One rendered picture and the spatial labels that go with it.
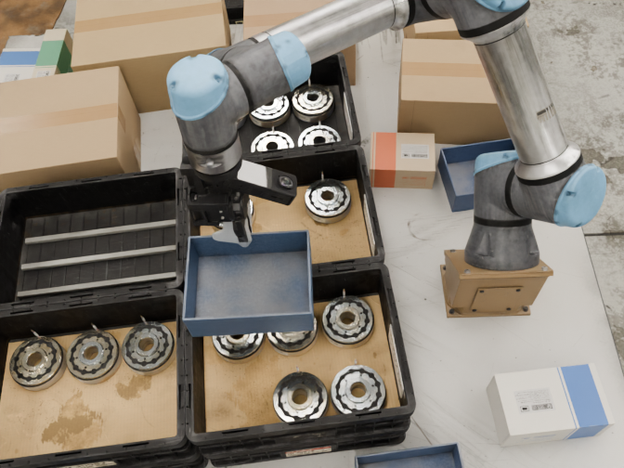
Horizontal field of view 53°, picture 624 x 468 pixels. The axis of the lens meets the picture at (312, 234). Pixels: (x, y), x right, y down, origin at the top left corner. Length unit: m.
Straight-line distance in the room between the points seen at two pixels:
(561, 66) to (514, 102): 1.94
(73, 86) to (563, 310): 1.29
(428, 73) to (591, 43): 1.62
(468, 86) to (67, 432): 1.18
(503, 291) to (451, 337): 0.17
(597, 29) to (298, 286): 2.46
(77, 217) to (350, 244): 0.63
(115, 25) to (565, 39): 2.05
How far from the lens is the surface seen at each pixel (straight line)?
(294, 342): 1.24
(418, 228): 1.56
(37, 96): 1.74
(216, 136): 0.83
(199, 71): 0.80
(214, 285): 1.08
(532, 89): 1.11
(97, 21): 1.88
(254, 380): 1.26
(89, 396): 1.33
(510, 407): 1.31
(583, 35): 3.22
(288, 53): 0.85
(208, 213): 0.96
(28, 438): 1.36
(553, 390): 1.34
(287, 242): 1.06
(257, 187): 0.92
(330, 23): 1.03
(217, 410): 1.25
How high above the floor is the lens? 2.01
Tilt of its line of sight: 58 degrees down
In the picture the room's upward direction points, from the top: 6 degrees counter-clockwise
